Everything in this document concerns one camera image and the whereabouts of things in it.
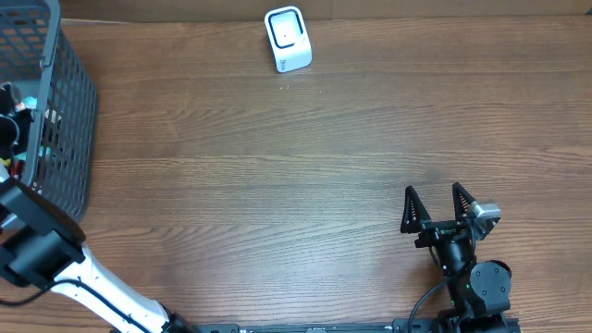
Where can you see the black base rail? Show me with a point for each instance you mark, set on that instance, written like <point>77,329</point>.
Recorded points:
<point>398,325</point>

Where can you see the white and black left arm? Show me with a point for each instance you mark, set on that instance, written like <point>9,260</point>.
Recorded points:
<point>49,252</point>

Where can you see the teal wet wipes pack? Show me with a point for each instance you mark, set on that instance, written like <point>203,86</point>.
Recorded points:
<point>28,102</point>

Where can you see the grey plastic mesh basket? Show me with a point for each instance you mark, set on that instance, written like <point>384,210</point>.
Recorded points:
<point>37,58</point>

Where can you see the white barcode scanner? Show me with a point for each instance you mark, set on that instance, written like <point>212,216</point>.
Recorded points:
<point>288,38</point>

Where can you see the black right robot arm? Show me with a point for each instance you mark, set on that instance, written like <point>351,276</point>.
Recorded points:
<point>479,291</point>

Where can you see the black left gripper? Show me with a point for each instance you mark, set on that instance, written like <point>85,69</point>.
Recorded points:
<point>6,134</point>

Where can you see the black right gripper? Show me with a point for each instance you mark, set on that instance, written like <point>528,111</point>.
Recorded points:
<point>413,225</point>

